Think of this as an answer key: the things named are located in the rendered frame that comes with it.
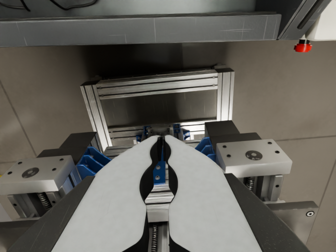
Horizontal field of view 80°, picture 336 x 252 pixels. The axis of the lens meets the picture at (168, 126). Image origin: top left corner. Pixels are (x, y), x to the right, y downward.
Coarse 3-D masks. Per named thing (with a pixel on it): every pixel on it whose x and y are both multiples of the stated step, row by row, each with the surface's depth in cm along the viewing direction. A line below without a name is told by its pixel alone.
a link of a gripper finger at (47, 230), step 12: (84, 180) 9; (72, 192) 8; (84, 192) 8; (60, 204) 7; (72, 204) 7; (48, 216) 7; (60, 216) 7; (36, 228) 7; (48, 228) 7; (60, 228) 7; (24, 240) 6; (36, 240) 6; (48, 240) 6
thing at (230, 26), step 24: (0, 24) 33; (24, 24) 33; (48, 24) 33; (72, 24) 33; (96, 24) 33; (120, 24) 33; (144, 24) 33; (168, 24) 33; (192, 24) 33; (216, 24) 33; (240, 24) 33; (264, 24) 33
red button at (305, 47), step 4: (300, 40) 48; (304, 40) 47; (308, 40) 47; (296, 44) 49; (300, 44) 48; (304, 44) 47; (308, 44) 47; (296, 48) 48; (300, 48) 48; (304, 48) 47; (308, 48) 47
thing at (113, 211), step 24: (144, 144) 11; (120, 168) 9; (144, 168) 9; (96, 192) 8; (120, 192) 8; (144, 192) 9; (72, 216) 7; (96, 216) 7; (120, 216) 7; (144, 216) 7; (72, 240) 6; (96, 240) 6; (120, 240) 6; (144, 240) 7
